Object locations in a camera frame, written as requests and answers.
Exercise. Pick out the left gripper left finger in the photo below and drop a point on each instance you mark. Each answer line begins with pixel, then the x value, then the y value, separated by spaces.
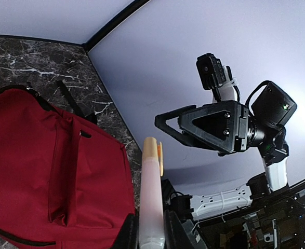
pixel 127 237

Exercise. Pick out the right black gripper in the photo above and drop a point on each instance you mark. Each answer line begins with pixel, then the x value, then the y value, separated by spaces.
pixel 241 127

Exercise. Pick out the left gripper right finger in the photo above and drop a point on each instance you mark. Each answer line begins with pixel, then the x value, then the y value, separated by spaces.
pixel 175 235

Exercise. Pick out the pastel pink yellow highlighter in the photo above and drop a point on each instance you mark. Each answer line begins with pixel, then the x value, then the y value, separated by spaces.
pixel 151 219

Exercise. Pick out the red student backpack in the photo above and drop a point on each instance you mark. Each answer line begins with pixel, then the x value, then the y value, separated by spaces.
pixel 64 182

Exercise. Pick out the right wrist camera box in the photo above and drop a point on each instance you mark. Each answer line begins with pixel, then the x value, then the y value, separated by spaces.
pixel 271 106

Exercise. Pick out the right black frame post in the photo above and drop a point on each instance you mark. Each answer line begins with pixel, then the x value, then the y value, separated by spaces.
pixel 111 25

